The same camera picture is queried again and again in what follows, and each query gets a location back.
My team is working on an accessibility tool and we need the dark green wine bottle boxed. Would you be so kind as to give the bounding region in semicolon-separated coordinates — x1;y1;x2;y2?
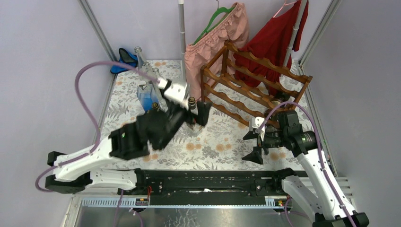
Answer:
271;92;291;110

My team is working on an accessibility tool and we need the clear square liquor bottle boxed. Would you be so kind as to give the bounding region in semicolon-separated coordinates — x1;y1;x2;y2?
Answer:
187;97;203;137

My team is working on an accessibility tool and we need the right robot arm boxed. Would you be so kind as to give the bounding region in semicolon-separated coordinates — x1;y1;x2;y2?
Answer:
242;110;370;227

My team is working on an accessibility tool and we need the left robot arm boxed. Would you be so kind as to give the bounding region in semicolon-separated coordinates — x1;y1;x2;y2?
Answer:
45;101;212;194

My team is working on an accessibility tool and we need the clear liquor bottle gold label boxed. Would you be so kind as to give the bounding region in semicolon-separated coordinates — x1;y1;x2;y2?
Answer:
151;102;161;112

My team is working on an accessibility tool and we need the wooden wine rack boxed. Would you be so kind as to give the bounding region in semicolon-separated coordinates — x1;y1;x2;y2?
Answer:
200;41;313;117

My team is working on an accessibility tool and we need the blue glass bottle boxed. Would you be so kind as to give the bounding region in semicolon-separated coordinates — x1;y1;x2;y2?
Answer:
136;81;159;112

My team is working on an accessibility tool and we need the clear glass bottle tall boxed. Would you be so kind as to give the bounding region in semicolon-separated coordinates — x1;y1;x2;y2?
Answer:
134;46;155;83

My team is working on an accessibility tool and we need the floral tablecloth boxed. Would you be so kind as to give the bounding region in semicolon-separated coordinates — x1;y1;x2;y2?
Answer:
102;71;303;171

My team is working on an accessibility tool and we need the red garment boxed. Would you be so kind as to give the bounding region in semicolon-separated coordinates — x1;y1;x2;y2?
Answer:
234;0;309;87

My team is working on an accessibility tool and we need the pink skirt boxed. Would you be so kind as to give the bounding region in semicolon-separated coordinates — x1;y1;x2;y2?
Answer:
184;2;249;99

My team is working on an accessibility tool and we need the blue cloth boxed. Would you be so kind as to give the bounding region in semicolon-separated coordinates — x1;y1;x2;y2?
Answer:
110;48;139;74

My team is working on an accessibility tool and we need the green clothes hanger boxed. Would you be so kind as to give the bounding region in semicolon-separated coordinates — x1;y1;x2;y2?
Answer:
192;0;235;45

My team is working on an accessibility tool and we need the pink clothes hanger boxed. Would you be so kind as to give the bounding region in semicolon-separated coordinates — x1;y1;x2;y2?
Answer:
273;0;297;18

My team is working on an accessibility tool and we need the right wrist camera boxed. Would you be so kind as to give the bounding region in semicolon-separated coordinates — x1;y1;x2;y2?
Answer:
249;117;266;140

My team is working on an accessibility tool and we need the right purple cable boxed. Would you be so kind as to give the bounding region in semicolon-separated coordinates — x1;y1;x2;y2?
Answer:
257;101;358;227

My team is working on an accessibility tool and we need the purple cable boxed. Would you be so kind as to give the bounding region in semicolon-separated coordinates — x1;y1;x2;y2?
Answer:
257;101;358;227
34;61;162;192

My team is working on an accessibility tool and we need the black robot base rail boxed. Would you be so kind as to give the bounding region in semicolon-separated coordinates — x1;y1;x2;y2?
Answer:
117;168;306;206

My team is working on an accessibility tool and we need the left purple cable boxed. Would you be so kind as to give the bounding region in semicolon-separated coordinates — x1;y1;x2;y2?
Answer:
34;61;162;192

